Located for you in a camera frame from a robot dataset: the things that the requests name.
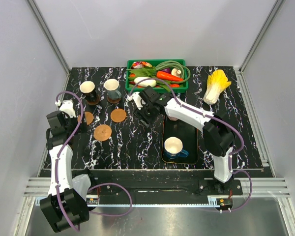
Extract purple onion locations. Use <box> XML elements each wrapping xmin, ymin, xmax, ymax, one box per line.
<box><xmin>162</xmin><ymin>67</ymin><xmax>171</xmax><ymax>74</ymax></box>

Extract dark walnut coaster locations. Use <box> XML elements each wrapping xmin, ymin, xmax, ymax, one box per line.
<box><xmin>107</xmin><ymin>97</ymin><xmax>121</xmax><ymax>104</ymax></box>
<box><xmin>86</xmin><ymin>94</ymin><xmax>100</xmax><ymax>106</ymax></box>

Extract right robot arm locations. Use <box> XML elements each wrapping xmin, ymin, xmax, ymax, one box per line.
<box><xmin>127</xmin><ymin>86</ymin><xmax>235</xmax><ymax>195</ymax></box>

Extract white mushroom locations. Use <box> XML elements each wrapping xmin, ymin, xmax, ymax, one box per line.
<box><xmin>171</xmin><ymin>68</ymin><xmax>182</xmax><ymax>77</ymax></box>

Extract woven rattan coaster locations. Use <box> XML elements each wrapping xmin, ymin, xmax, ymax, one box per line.
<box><xmin>93</xmin><ymin>124</ymin><xmax>112</xmax><ymax>142</ymax></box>

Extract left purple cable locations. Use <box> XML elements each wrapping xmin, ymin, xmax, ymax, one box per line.
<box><xmin>54</xmin><ymin>90</ymin><xmax>133</xmax><ymax>233</ymax></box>

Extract white cup dark body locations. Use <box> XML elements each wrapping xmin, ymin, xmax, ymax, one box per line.
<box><xmin>80</xmin><ymin>81</ymin><xmax>97</xmax><ymax>97</ymax></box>

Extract purple cable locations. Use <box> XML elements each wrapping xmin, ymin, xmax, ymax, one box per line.
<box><xmin>129</xmin><ymin>78</ymin><xmax>253</xmax><ymax>212</ymax></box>
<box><xmin>54</xmin><ymin>90</ymin><xmax>133</xmax><ymax>233</ymax></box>

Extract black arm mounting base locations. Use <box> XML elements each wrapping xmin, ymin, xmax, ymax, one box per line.
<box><xmin>72</xmin><ymin>169</ymin><xmax>243</xmax><ymax>205</ymax></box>

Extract yellow napa cabbage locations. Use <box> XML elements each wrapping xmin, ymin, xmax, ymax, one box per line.
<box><xmin>204</xmin><ymin>69</ymin><xmax>232</xmax><ymax>105</ymax></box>

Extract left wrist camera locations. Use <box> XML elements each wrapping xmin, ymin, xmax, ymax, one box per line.
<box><xmin>55</xmin><ymin>100</ymin><xmax>77</xmax><ymax>118</ymax></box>

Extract light brown wooden coaster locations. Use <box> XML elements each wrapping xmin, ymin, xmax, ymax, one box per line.
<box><xmin>111</xmin><ymin>109</ymin><xmax>127</xmax><ymax>122</ymax></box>
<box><xmin>77</xmin><ymin>112</ymin><xmax>94</xmax><ymax>125</ymax></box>

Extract green long beans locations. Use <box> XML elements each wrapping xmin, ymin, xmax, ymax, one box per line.
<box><xmin>155</xmin><ymin>60</ymin><xmax>191</xmax><ymax>84</ymax></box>

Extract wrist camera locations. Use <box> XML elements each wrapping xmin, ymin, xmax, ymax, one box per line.
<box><xmin>55</xmin><ymin>100</ymin><xmax>77</xmax><ymax>118</ymax></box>
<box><xmin>127</xmin><ymin>92</ymin><xmax>146</xmax><ymax>110</ymax></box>

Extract green plastic vegetable tray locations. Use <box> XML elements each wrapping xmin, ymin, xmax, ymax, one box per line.
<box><xmin>125</xmin><ymin>59</ymin><xmax>188</xmax><ymax>93</ymax></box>

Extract black serving tray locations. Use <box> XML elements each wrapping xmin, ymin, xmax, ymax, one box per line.
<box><xmin>162</xmin><ymin>117</ymin><xmax>198</xmax><ymax>165</ymax></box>

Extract colourful snack packet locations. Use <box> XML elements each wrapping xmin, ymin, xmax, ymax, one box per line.
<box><xmin>130</xmin><ymin>61</ymin><xmax>153</xmax><ymax>69</ymax></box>

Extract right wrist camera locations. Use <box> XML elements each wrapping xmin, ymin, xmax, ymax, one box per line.
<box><xmin>127</xmin><ymin>92</ymin><xmax>146</xmax><ymax>110</ymax></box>

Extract pink cup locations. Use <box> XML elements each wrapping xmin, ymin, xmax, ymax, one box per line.
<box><xmin>168</xmin><ymin>117</ymin><xmax>178</xmax><ymax>121</ymax></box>

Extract orange carrot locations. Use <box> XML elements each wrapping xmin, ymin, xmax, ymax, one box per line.
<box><xmin>156</xmin><ymin>71</ymin><xmax>183</xmax><ymax>82</ymax></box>

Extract grey blue cup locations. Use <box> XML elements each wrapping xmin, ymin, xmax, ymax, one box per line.
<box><xmin>104</xmin><ymin>79</ymin><xmax>122</xmax><ymax>100</ymax></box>

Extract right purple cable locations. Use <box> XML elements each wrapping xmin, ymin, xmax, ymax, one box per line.
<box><xmin>129</xmin><ymin>78</ymin><xmax>253</xmax><ymax>212</ymax></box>

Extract white radish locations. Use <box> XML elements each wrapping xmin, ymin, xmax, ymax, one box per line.
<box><xmin>134</xmin><ymin>77</ymin><xmax>156</xmax><ymax>88</ymax></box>

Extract leafy green vegetable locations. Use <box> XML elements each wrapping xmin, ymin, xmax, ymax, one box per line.
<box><xmin>127</xmin><ymin>67</ymin><xmax>170</xmax><ymax>92</ymax></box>

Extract dark blue cup front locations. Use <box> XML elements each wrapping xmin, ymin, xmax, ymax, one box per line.
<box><xmin>164</xmin><ymin>137</ymin><xmax>189</xmax><ymax>159</ymax></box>

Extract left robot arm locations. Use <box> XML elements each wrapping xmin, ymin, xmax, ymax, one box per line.
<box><xmin>40</xmin><ymin>111</ymin><xmax>97</xmax><ymax>233</ymax></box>

